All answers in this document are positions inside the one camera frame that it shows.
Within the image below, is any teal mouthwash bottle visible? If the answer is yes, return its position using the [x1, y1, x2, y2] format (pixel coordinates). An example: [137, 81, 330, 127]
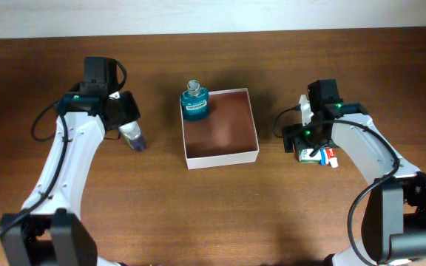
[180, 80, 209, 121]

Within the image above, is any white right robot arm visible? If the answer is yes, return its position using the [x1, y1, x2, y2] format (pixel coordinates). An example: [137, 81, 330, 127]
[281, 79, 426, 266]

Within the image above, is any white open cardboard box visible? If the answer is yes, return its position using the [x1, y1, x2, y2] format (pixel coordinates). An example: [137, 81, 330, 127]
[181, 88, 260, 170]

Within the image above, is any red white toothpaste tube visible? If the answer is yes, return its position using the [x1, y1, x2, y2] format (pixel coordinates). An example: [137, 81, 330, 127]
[324, 148, 338, 168]

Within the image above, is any green white soap packet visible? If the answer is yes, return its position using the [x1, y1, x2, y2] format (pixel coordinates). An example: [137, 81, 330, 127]
[298, 149, 322, 163]

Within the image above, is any clear spray bottle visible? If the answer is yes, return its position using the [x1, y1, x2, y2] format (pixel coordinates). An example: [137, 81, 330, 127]
[119, 121, 146, 152]

